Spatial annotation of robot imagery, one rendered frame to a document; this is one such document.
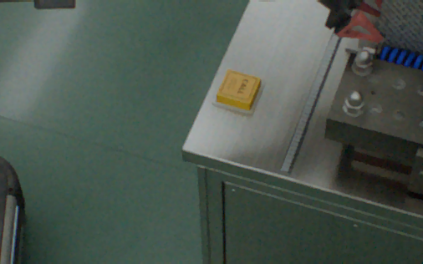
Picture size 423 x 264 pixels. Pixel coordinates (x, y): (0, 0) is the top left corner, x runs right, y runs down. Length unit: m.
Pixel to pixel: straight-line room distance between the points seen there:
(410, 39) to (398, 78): 0.08
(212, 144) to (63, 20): 1.55
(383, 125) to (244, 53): 0.39
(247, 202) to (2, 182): 0.92
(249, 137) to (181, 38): 1.40
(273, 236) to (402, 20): 0.52
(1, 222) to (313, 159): 1.03
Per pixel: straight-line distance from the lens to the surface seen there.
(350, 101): 1.75
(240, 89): 1.93
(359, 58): 1.81
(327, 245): 2.00
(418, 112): 1.79
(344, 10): 1.77
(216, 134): 1.90
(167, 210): 2.87
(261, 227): 2.02
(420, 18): 1.81
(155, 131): 3.03
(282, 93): 1.96
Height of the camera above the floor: 2.43
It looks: 54 degrees down
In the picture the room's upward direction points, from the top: 2 degrees counter-clockwise
